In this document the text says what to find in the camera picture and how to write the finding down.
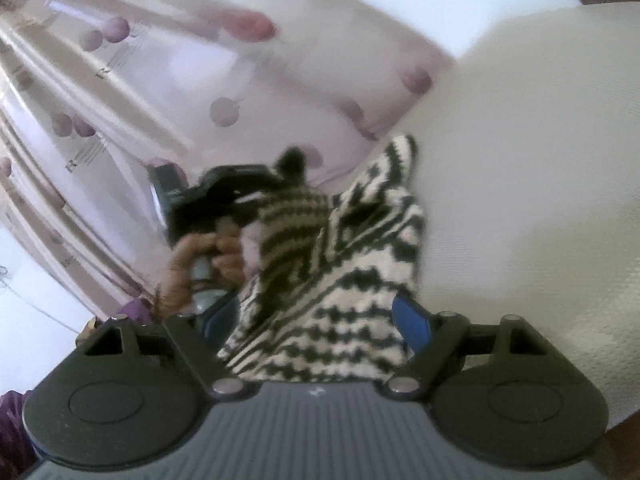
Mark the person's left hand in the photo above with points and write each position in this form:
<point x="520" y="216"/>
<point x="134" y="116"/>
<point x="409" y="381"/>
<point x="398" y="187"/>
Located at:
<point x="201" y="262"/>

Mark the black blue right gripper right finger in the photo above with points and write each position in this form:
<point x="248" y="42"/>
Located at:
<point x="435" y="340"/>

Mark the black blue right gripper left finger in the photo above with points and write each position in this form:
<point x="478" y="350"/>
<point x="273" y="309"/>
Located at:
<point x="198" y="336"/>

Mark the pink floral curtain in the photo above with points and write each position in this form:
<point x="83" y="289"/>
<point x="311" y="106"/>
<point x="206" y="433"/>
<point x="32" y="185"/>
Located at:
<point x="93" y="92"/>

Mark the cream textured mattress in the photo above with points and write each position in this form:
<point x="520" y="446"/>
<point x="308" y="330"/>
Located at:
<point x="528" y="172"/>

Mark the black white striped knit sweater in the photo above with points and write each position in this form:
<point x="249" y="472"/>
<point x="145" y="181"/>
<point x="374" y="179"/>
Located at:
<point x="319" y="308"/>

